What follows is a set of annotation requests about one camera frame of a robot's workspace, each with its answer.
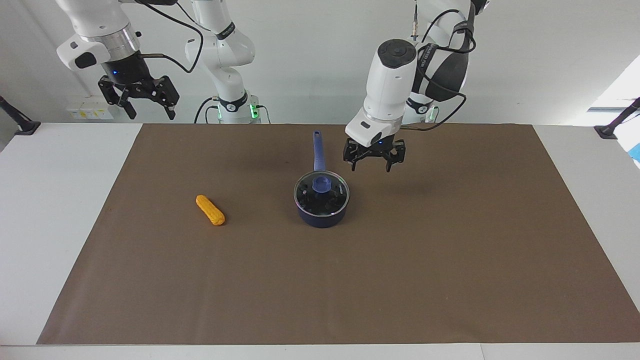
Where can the blue object at table edge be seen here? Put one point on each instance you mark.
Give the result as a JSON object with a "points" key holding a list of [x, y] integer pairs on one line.
{"points": [[636, 152]]}

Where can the glass lid with blue knob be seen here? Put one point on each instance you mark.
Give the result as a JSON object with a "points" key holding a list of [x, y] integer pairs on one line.
{"points": [[322, 184]]}

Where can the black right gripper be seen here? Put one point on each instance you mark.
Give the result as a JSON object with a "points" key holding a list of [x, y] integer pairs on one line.
{"points": [[132, 80]]}

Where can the yellow toy corn cob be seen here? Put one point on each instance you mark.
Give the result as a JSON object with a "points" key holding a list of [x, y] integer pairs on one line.
{"points": [[210, 210]]}

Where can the white wall socket box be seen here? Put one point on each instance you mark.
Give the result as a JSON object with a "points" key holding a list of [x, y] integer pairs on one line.
{"points": [[90, 111]]}

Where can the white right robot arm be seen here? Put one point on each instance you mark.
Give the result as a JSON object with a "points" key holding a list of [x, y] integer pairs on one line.
{"points": [[225, 50]]}

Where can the brown table mat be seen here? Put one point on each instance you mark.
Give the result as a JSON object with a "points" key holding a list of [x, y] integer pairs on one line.
{"points": [[400, 275]]}

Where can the black camera stand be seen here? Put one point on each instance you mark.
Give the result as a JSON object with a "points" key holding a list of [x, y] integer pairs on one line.
{"points": [[25, 126], [607, 131]]}

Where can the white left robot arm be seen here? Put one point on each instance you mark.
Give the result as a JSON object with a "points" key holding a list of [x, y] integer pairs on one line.
{"points": [[390, 85]]}

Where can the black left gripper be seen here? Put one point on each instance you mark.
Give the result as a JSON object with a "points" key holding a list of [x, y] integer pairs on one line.
{"points": [[375, 150]]}

